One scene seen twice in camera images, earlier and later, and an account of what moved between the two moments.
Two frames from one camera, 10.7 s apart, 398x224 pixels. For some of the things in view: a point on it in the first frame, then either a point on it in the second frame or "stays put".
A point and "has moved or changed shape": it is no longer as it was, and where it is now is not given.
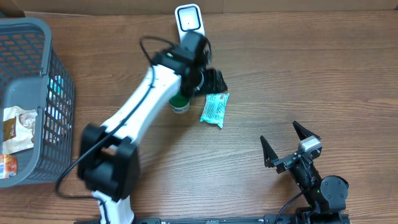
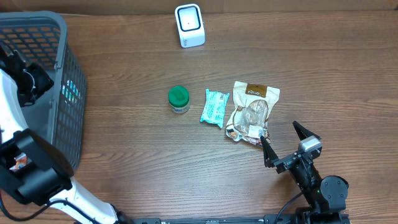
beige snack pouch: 18,129 has moved or changed shape
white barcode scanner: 189,22 stays put
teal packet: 55,115 to 70,92
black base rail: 270,219 stays put
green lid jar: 180,103 stays put
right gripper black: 285,162 stays put
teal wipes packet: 214,108 stays put
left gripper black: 214,84 to 41,81
